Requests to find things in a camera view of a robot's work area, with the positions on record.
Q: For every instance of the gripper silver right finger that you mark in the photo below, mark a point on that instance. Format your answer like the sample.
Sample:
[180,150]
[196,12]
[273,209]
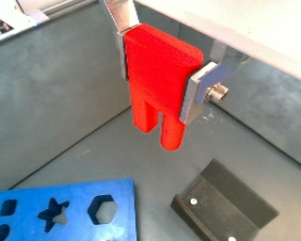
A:
[204,85]

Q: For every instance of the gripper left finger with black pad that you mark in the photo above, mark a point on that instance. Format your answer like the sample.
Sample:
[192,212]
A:
[124,19]

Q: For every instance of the red two-legged block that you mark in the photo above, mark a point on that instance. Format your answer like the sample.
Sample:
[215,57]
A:
[160,63]

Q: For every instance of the blue shape sorter board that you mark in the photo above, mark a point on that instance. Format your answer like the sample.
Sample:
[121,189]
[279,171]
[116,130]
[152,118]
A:
[80,212]

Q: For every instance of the black curved holder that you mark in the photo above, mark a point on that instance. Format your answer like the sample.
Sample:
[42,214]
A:
[220,208]

